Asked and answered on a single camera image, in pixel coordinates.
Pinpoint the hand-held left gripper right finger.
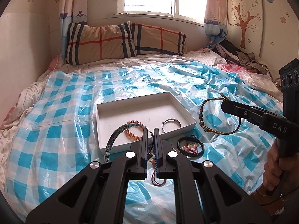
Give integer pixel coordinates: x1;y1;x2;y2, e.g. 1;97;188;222
154;128;274;224

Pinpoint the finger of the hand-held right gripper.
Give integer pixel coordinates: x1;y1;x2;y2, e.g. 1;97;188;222
221;99;279;127

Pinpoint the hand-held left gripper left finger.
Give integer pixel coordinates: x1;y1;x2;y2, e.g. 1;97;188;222
26;128;150;224

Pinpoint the amber bead bracelet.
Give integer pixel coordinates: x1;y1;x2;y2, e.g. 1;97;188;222
125;121;146;141

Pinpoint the black bracelet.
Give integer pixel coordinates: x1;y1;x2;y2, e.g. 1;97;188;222
177;136;205;158

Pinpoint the silver bangle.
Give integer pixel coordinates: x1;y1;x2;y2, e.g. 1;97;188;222
162;119;181;133

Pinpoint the blue patterned bangle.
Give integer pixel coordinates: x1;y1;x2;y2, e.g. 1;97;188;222
104;124;152;164

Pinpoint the pink beaded red cord bracelet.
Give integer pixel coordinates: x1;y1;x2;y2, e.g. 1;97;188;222
181;141;200;155

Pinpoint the white cardboard box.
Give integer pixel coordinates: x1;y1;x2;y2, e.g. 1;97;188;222
96;91;197;155

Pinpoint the multicolour woven cord bracelet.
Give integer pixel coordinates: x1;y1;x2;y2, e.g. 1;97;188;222
199;93;241;135

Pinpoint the person's right hand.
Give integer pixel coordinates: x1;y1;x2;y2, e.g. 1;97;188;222
262;142;283;191

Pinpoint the pile of clothes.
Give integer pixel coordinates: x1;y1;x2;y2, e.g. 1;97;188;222
216;40;281;80

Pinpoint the blue checked plastic sheet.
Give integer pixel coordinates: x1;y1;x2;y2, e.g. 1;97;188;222
6;62;284;224

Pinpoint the plaid pillow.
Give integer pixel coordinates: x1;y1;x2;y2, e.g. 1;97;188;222
118;21;187;56
65;22;138;66

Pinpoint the printed curtain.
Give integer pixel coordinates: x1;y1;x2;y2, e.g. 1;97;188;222
58;0;89;59
204;0;228;49

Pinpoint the pink cloth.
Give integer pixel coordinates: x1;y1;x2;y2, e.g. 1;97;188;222
48;57;64;71

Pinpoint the tree wall sticker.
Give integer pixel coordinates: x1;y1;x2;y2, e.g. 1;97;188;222
230;0;261;49

